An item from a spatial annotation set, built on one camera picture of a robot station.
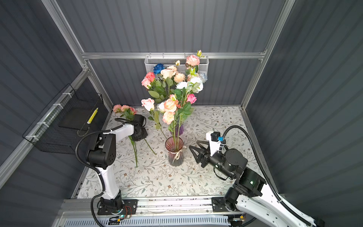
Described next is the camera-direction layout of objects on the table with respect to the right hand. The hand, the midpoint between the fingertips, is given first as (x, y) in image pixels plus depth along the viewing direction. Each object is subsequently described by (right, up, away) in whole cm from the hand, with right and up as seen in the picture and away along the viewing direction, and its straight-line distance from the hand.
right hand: (195, 146), depth 60 cm
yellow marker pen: (-56, +14, +18) cm, 60 cm away
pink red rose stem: (-21, +30, +24) cm, 44 cm away
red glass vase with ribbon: (-10, -3, +17) cm, 20 cm away
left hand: (-35, 0, +41) cm, 54 cm away
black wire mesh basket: (-67, +13, +16) cm, 70 cm away
